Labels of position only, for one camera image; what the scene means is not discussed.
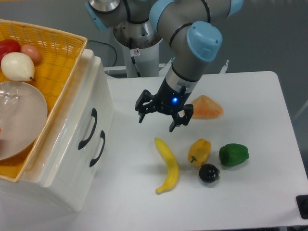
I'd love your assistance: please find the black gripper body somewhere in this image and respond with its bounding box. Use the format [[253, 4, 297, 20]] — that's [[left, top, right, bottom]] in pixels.
[[154, 79, 190, 115]]

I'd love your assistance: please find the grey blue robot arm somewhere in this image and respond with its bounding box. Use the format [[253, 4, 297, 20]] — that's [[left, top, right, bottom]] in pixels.
[[85, 0, 243, 130]]

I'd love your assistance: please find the pink peach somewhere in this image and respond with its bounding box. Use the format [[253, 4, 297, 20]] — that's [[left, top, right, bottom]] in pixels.
[[20, 44, 42, 65]]

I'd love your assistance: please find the white pear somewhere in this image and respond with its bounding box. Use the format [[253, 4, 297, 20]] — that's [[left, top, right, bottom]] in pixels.
[[0, 52, 35, 82]]

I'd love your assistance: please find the clear plastic wrap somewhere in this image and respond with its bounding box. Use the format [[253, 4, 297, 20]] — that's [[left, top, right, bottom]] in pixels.
[[0, 81, 19, 116]]

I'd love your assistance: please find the white drawer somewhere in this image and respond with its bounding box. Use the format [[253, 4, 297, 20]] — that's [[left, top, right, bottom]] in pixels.
[[57, 111, 114, 211], [42, 56, 114, 190]]

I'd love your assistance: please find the green bell pepper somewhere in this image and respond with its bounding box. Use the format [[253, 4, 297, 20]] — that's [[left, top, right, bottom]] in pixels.
[[219, 143, 249, 167]]

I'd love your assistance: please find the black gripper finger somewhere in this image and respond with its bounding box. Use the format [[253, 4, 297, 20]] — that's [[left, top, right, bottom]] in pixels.
[[135, 90, 158, 123], [169, 104, 193, 132]]

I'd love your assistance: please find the yellow banana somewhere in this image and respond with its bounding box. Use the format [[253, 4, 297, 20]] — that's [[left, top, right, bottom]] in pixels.
[[154, 137, 180, 194]]

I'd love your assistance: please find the white drawer cabinet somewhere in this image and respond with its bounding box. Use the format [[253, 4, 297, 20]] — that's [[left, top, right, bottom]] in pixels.
[[0, 49, 115, 231]]

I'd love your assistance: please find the black device at edge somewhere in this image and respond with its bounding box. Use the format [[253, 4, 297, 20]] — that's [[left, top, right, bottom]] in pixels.
[[296, 195, 308, 219]]

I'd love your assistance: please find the red apple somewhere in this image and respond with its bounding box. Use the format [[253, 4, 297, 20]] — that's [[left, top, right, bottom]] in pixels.
[[0, 39, 21, 60]]

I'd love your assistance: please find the yellow woven basket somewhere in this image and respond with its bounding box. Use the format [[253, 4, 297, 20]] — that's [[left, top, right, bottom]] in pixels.
[[0, 19, 88, 183]]

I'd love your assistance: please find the black cable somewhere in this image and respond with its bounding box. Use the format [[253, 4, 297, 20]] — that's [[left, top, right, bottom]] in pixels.
[[87, 39, 117, 68]]

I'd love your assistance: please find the yellow bell pepper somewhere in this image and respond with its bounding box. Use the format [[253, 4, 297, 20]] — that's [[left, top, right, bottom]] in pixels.
[[187, 139, 212, 167]]

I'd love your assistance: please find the black round eggplant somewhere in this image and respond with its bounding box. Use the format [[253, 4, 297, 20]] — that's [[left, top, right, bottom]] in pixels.
[[199, 164, 220, 183]]

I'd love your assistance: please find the orange triangular bread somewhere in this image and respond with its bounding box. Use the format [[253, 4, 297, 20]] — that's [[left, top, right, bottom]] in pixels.
[[192, 95, 224, 119]]

